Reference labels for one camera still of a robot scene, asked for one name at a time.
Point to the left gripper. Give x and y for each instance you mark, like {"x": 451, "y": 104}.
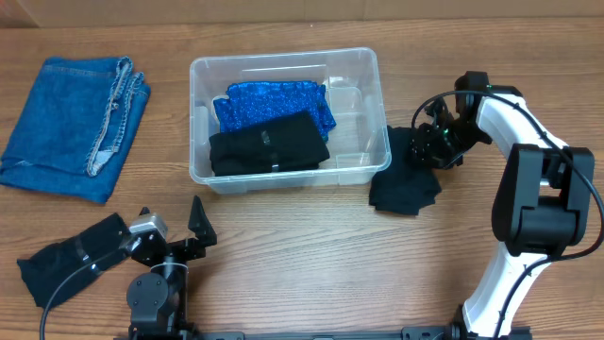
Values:
{"x": 176, "y": 248}

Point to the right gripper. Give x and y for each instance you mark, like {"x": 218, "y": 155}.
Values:
{"x": 428, "y": 143}

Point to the small black garment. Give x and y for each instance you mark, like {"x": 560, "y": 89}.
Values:
{"x": 404, "y": 187}

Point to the blue sequin fabric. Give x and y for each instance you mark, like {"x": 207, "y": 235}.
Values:
{"x": 255, "y": 102}

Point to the large black garment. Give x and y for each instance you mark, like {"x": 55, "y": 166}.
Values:
{"x": 286, "y": 144}

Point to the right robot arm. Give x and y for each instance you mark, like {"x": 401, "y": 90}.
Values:
{"x": 541, "y": 205}

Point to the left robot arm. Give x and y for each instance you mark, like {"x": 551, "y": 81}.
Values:
{"x": 158, "y": 299}

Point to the clear plastic storage bin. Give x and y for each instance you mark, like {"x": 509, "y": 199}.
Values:
{"x": 358, "y": 146}

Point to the folded blue denim jeans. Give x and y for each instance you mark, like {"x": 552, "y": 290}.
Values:
{"x": 77, "y": 126}

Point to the black garment lower left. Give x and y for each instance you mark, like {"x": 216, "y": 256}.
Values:
{"x": 60, "y": 271}

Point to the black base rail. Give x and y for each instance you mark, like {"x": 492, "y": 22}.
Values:
{"x": 321, "y": 335}

